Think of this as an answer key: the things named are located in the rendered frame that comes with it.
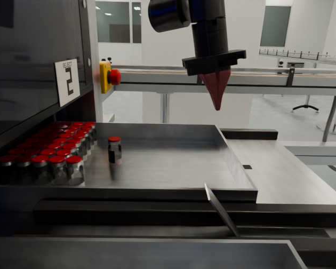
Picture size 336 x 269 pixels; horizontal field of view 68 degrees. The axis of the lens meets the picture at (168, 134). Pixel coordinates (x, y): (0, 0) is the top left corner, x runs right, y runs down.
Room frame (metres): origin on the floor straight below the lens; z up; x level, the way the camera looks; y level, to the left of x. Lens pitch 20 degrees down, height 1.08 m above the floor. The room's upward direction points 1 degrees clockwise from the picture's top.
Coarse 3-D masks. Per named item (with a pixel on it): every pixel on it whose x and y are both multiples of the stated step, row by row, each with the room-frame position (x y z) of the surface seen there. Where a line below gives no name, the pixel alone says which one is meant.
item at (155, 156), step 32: (96, 128) 0.51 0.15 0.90; (128, 128) 0.51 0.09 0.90; (160, 128) 0.51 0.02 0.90; (192, 128) 0.51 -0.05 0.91; (96, 160) 0.40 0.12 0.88; (128, 160) 0.40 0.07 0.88; (160, 160) 0.40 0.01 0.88; (192, 160) 0.41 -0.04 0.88; (224, 160) 0.41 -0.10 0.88; (0, 192) 0.25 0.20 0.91; (32, 192) 0.25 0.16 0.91; (64, 192) 0.25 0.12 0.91; (96, 192) 0.26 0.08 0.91; (128, 192) 0.26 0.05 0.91; (160, 192) 0.26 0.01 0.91; (192, 192) 0.26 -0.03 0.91; (224, 192) 0.26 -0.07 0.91; (256, 192) 0.26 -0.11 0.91
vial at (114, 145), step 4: (120, 140) 0.38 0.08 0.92; (112, 144) 0.38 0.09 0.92; (116, 144) 0.38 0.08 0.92; (120, 144) 0.39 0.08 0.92; (108, 148) 0.38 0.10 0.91; (112, 148) 0.38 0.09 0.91; (116, 148) 0.38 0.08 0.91; (120, 148) 0.38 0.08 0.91; (116, 152) 0.38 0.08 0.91; (120, 152) 0.38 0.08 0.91; (116, 156) 0.38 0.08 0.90; (120, 156) 0.38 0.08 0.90; (116, 160) 0.38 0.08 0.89; (120, 160) 0.38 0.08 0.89; (112, 164) 0.38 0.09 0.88; (116, 164) 0.38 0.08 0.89
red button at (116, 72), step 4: (112, 72) 0.62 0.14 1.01; (116, 72) 0.62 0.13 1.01; (112, 76) 0.62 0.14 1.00; (116, 76) 0.62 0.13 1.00; (120, 76) 0.63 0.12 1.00; (112, 80) 0.62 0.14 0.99; (116, 80) 0.62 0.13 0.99; (120, 80) 0.63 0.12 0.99; (112, 84) 0.62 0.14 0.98; (116, 84) 0.62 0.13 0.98
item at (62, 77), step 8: (56, 64) 0.34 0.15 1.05; (64, 64) 0.37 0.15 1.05; (72, 64) 0.40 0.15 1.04; (56, 72) 0.34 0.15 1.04; (64, 72) 0.37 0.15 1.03; (72, 72) 0.40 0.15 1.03; (64, 80) 0.36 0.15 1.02; (72, 80) 0.40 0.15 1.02; (64, 88) 0.36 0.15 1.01; (72, 88) 0.39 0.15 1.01; (64, 96) 0.36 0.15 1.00; (72, 96) 0.39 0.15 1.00; (64, 104) 0.36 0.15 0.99
